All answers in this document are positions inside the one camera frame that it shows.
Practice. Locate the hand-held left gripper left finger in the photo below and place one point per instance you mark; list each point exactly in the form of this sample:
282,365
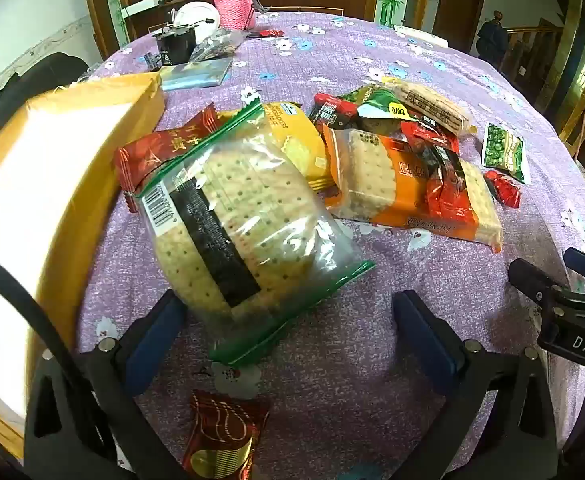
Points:
157,340

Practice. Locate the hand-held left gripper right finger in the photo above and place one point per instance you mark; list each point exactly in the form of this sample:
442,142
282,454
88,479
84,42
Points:
427,345

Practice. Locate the small red candy packet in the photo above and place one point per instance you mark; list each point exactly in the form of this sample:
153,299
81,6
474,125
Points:
503,189

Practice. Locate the dark red gold snack packet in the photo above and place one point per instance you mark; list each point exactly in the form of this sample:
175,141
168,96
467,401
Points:
222,435
162,150

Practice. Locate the green pea snack packet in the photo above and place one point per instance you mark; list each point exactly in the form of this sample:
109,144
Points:
505,152

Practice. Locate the round cracker packet green edge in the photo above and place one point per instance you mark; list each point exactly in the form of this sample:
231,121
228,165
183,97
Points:
232,220

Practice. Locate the orange cracker packet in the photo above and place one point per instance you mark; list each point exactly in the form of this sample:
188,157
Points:
372,175

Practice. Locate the yellow cardboard box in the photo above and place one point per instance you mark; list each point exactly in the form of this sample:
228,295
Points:
32,185

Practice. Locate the beige long cracker packet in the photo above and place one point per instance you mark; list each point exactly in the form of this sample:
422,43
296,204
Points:
432,105

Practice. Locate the yellow square cracker packet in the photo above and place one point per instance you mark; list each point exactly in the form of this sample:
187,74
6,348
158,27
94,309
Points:
297,145

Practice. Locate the red black snack packet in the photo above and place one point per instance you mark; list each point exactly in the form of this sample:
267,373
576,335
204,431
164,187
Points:
332,110

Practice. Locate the purple floral tablecloth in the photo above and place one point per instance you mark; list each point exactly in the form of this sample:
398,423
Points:
372,285

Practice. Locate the wooden stair railing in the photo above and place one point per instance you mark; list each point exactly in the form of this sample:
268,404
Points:
532,45

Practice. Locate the blue yellow booklet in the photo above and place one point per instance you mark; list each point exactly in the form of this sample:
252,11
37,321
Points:
197,75

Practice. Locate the brown wooden door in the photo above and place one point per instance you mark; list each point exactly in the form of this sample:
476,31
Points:
460,5

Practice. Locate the black box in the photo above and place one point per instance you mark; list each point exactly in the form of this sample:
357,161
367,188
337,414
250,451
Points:
177,45

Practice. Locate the small red wrapper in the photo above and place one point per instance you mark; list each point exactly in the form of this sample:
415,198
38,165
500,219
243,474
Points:
272,33

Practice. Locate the white bowl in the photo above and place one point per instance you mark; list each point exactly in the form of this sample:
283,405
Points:
197,12

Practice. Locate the wooden cabinet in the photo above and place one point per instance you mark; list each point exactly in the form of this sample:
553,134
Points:
322,0

